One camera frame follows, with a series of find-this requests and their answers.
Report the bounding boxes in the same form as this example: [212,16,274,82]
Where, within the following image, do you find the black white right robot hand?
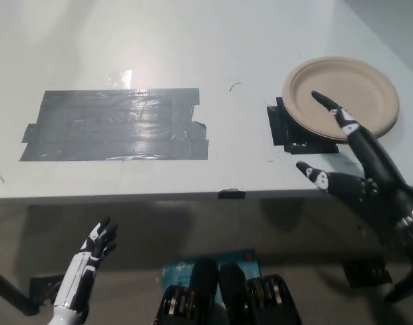
[295,90,413,225]

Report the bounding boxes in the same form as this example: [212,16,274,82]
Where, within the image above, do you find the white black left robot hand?
[52,216,119,312]

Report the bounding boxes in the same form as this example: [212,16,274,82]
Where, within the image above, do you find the beige paper plate stack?
[281,56,401,141]

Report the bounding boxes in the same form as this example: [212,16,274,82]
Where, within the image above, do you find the black table leg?
[383,265,413,303]
[0,266,41,315]

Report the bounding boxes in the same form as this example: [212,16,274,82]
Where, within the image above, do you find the black tape square patch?
[265,96,340,156]

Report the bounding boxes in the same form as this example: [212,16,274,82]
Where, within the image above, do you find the teal router box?
[160,248,262,305]

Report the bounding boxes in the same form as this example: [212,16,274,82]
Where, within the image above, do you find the small black tape strip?
[217,190,246,200]

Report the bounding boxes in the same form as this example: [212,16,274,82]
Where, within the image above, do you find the grey duct tape patch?
[19,87,210,163]

